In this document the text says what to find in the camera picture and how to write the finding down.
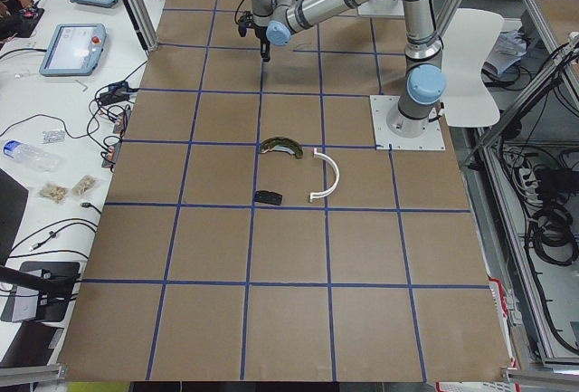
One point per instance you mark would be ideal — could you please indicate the near teach pendant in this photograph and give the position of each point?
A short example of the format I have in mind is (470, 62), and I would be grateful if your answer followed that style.
(74, 50)

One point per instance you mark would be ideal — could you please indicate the black brake pad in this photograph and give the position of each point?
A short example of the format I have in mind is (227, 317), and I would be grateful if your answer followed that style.
(267, 197)

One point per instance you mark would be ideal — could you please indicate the green brake shoe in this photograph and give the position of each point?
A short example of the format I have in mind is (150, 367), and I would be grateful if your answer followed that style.
(281, 144)

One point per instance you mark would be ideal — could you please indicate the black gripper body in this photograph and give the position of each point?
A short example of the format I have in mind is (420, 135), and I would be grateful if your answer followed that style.
(261, 37)

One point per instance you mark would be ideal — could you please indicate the plastic water bottle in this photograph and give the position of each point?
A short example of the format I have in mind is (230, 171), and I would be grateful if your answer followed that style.
(30, 156)

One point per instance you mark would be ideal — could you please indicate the aluminium frame post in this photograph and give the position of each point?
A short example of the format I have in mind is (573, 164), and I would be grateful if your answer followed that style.
(142, 24)

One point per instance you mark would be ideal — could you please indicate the white plastic chair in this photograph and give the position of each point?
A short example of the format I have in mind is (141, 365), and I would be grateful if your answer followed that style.
(468, 41)

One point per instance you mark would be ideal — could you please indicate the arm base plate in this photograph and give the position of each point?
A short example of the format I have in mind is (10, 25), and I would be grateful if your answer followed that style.
(393, 131)
(390, 9)

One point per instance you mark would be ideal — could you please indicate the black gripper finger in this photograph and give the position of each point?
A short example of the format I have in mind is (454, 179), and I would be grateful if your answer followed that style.
(265, 57)

